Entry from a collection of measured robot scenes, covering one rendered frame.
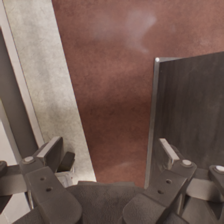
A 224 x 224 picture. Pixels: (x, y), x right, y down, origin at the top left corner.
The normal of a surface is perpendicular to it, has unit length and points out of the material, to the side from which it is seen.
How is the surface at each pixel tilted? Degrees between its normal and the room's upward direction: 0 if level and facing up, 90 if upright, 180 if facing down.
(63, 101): 0
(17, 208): 90
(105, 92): 0
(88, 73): 0
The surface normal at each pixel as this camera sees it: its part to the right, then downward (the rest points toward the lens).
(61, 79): -0.01, 0.25
